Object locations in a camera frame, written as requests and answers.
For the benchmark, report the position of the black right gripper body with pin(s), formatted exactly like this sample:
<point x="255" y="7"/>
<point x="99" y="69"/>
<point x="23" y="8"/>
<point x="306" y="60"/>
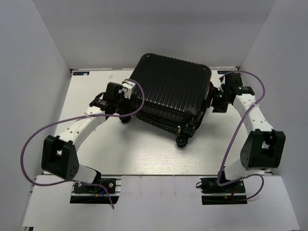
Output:
<point x="218" y="101"/>

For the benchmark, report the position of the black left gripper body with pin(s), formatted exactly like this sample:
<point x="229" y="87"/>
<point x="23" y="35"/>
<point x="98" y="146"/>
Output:
<point x="122" y="104"/>

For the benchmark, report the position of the black hard-shell suitcase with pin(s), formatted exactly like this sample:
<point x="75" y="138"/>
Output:
<point x="171" y="94"/>

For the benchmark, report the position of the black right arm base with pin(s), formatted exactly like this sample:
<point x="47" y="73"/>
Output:
<point x="212" y="194"/>

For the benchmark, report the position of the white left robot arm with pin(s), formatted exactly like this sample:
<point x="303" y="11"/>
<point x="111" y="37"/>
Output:
<point x="59" y="155"/>

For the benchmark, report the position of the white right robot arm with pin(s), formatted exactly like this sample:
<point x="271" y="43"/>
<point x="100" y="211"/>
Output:
<point x="264" y="145"/>

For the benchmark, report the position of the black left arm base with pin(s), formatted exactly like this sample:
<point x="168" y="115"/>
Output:
<point x="82" y="194"/>

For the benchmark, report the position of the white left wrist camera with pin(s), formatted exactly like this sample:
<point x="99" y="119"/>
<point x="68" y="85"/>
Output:
<point x="128" y="86"/>

